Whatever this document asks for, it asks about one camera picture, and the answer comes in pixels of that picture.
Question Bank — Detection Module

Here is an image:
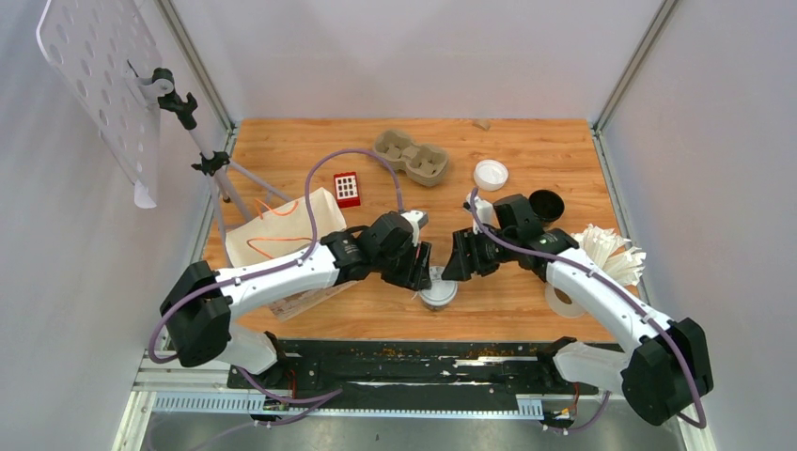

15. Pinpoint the white paper bakery bag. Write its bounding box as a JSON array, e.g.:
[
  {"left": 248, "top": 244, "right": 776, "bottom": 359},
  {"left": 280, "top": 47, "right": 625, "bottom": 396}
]
[{"left": 226, "top": 188, "right": 354, "bottom": 322}]

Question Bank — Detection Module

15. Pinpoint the tripod stand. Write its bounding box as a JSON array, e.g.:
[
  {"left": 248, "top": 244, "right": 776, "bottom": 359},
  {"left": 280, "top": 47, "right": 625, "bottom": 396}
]
[{"left": 124, "top": 63, "right": 289, "bottom": 245}]

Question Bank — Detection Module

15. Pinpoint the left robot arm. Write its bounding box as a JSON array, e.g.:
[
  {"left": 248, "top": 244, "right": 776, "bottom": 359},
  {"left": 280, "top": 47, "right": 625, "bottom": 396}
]
[{"left": 157, "top": 210, "right": 431, "bottom": 388}]

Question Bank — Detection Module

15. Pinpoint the cardboard cup carrier tray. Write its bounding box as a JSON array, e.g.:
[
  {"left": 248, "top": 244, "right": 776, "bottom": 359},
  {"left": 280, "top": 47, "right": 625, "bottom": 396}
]
[{"left": 372, "top": 129, "right": 450, "bottom": 187}]

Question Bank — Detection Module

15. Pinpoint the perforated white panel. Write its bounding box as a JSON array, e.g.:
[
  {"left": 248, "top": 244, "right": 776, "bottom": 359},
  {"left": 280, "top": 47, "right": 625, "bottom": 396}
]
[{"left": 37, "top": 0, "right": 162, "bottom": 209}]

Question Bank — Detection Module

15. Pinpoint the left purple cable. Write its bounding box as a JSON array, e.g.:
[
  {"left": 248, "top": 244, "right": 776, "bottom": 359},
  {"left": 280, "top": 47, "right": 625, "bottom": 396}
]
[{"left": 147, "top": 148, "right": 407, "bottom": 365}]

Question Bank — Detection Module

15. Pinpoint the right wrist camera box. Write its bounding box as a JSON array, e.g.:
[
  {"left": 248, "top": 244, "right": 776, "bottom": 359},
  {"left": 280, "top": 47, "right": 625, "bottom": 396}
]
[{"left": 463, "top": 194, "right": 495, "bottom": 227}]

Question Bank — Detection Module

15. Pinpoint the white straw holder cup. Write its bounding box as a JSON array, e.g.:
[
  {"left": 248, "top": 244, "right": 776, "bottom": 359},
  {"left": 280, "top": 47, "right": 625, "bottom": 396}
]
[{"left": 544, "top": 284, "right": 586, "bottom": 319}]

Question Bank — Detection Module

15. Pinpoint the stack of white lids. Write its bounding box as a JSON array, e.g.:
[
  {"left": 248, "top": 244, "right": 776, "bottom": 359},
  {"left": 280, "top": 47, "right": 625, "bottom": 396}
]
[{"left": 473, "top": 159, "right": 508, "bottom": 192}]

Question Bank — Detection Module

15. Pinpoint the white plastic cup lid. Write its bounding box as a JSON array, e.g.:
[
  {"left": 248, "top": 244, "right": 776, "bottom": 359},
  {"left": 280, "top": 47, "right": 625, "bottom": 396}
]
[{"left": 418, "top": 266, "right": 458, "bottom": 303}]

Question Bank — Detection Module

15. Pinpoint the wrapped white straws bundle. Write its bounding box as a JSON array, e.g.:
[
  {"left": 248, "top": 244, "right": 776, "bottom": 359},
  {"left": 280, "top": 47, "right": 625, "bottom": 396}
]
[{"left": 571, "top": 224, "right": 647, "bottom": 287}]

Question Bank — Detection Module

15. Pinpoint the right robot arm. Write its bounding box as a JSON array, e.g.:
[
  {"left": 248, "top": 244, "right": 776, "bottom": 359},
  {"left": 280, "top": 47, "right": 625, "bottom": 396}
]
[{"left": 441, "top": 189, "right": 714, "bottom": 428}]

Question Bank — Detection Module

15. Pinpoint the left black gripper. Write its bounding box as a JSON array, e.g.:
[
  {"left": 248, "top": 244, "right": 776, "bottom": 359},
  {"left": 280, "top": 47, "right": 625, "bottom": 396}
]
[{"left": 375, "top": 240, "right": 434, "bottom": 293}]

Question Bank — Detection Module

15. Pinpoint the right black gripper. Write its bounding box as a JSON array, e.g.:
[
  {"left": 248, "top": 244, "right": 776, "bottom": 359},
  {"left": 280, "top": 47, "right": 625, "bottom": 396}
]
[{"left": 441, "top": 225, "right": 517, "bottom": 282}]

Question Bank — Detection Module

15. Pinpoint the red toy block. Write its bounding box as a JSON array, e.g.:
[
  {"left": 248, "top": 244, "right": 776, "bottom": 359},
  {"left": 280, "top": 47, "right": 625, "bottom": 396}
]
[{"left": 334, "top": 172, "right": 361, "bottom": 209}]

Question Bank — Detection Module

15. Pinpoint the dark brown plastic cup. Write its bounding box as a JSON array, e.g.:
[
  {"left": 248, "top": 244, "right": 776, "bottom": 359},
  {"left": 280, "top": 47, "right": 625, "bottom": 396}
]
[{"left": 422, "top": 300, "right": 451, "bottom": 312}]

